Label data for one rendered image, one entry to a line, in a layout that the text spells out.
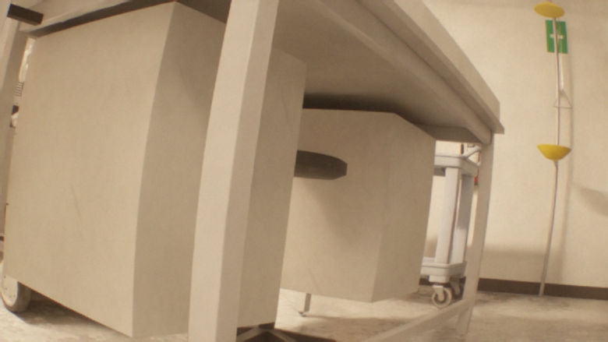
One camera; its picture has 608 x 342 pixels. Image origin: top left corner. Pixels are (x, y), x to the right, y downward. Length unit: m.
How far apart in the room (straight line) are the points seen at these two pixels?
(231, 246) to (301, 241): 1.28
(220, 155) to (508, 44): 4.06
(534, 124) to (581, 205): 0.77
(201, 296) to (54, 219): 0.52
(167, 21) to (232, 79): 0.30
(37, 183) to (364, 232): 1.13
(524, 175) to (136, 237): 3.72
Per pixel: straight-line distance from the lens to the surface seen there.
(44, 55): 1.41
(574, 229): 4.39
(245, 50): 0.81
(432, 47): 1.41
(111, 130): 1.10
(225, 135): 0.79
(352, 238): 1.97
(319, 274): 2.03
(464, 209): 3.67
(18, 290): 1.76
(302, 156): 1.60
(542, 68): 4.61
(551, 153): 3.83
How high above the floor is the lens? 0.46
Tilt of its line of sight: 3 degrees up
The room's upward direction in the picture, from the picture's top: 7 degrees clockwise
